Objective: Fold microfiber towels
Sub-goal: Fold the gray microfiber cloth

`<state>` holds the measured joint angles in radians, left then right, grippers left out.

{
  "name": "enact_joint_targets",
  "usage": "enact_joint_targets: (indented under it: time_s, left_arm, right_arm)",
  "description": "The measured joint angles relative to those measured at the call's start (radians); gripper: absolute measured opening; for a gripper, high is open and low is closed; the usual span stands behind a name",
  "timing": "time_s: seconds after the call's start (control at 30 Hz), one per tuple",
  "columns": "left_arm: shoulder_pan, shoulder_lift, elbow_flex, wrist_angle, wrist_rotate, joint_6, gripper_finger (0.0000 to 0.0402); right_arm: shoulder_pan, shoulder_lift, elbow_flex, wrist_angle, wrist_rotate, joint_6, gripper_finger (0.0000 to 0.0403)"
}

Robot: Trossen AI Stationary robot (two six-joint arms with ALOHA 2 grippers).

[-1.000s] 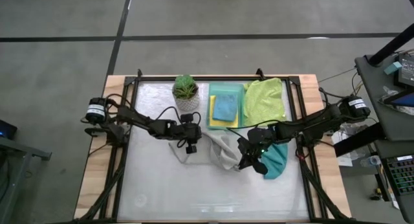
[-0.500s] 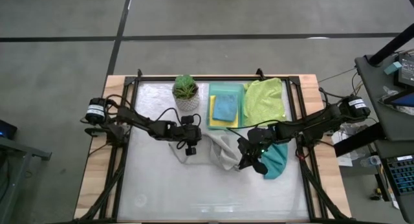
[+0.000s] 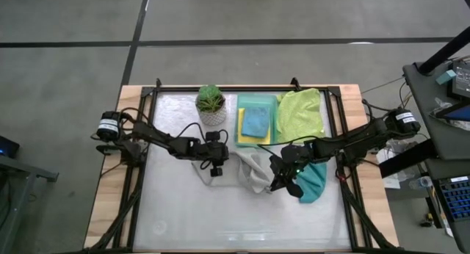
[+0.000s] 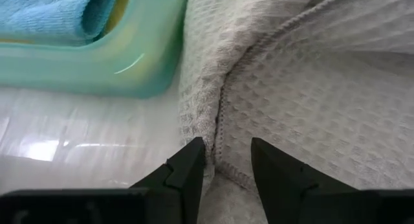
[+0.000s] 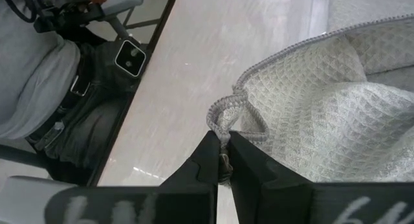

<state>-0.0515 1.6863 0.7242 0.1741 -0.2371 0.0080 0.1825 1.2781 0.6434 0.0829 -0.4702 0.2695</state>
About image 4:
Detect light blue microfiber towel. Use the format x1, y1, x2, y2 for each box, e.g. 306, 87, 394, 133
0, 0, 120, 47

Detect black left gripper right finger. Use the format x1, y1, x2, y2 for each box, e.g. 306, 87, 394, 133
251, 137, 356, 224

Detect translucent teal plastic bin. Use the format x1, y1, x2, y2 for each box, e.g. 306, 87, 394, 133
0, 0, 191, 99

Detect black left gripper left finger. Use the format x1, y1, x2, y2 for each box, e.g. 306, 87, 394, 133
129, 137, 206, 224

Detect grey waffle-weave towel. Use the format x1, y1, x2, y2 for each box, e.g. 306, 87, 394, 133
177, 0, 414, 224

